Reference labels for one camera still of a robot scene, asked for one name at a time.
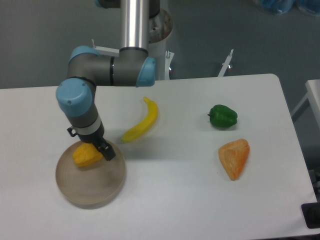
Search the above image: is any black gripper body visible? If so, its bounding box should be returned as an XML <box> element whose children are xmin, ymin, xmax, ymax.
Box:
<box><xmin>67</xmin><ymin>122</ymin><xmax>107</xmax><ymax>148</ymax></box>

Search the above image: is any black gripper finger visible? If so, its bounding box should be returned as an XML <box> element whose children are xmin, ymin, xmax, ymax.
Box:
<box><xmin>93</xmin><ymin>138</ymin><xmax>116</xmax><ymax>161</ymax></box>

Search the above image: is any yellow bell pepper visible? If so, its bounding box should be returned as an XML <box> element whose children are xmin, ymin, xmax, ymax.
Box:
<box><xmin>72</xmin><ymin>143</ymin><xmax>103</xmax><ymax>168</ymax></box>

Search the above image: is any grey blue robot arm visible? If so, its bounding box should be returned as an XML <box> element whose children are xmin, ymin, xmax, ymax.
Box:
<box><xmin>55</xmin><ymin>0</ymin><xmax>161</xmax><ymax>161</ymax></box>

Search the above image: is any beige round plate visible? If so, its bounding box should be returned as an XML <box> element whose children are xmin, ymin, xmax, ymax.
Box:
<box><xmin>55</xmin><ymin>141</ymin><xmax>126</xmax><ymax>209</ymax></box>

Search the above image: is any green bell pepper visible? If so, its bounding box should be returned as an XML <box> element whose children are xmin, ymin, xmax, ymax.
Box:
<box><xmin>207</xmin><ymin>104</ymin><xmax>238</xmax><ymax>128</ymax></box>

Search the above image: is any yellow banana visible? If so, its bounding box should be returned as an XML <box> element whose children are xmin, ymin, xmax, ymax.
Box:
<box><xmin>121</xmin><ymin>96</ymin><xmax>159</xmax><ymax>143</ymax></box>

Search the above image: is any white left base leg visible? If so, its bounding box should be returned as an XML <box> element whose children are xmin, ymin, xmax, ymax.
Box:
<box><xmin>91</xmin><ymin>38</ymin><xmax>120</xmax><ymax>57</ymax></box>

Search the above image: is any white base leg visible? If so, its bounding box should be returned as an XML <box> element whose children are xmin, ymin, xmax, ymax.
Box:
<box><xmin>91</xmin><ymin>38</ymin><xmax>120</xmax><ymax>57</ymax></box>
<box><xmin>217</xmin><ymin>49</ymin><xmax>234</xmax><ymax>77</ymax></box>

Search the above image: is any white right base leg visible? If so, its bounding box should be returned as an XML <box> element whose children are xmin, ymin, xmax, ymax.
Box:
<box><xmin>217</xmin><ymin>49</ymin><xmax>234</xmax><ymax>77</ymax></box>

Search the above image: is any black device at edge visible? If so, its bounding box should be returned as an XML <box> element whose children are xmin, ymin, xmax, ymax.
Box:
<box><xmin>301</xmin><ymin>202</ymin><xmax>320</xmax><ymax>229</ymax></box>

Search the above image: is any white side table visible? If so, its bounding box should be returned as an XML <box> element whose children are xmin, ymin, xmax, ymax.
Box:
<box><xmin>290</xmin><ymin>79</ymin><xmax>320</xmax><ymax>126</ymax></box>

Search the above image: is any blue plastic bag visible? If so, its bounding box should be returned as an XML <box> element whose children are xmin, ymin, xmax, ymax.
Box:
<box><xmin>253</xmin><ymin>0</ymin><xmax>295</xmax><ymax>15</ymax></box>

